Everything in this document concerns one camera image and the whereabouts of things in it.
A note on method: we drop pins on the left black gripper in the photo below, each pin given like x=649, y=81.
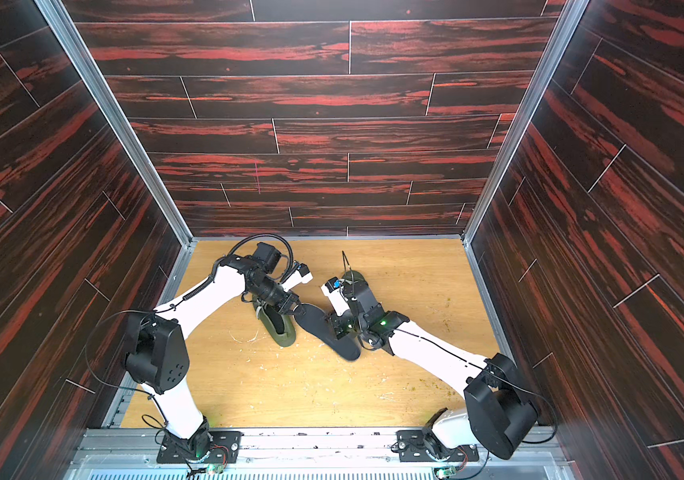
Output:
x=288, y=303

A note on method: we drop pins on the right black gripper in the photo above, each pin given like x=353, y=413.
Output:
x=345, y=323

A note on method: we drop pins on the green canvas shoe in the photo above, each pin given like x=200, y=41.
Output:
x=351, y=279
x=279, y=327

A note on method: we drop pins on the black insole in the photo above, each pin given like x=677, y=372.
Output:
x=314, y=320

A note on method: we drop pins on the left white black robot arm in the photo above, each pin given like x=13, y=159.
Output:
x=157, y=358

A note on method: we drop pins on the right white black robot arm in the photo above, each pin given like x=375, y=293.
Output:
x=499, y=412

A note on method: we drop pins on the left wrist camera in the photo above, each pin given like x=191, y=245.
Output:
x=268, y=257

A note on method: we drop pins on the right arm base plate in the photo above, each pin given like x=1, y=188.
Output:
x=421, y=445

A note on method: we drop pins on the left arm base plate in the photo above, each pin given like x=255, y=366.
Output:
x=214, y=447

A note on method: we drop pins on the aluminium front rail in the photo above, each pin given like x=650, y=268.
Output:
x=310, y=453

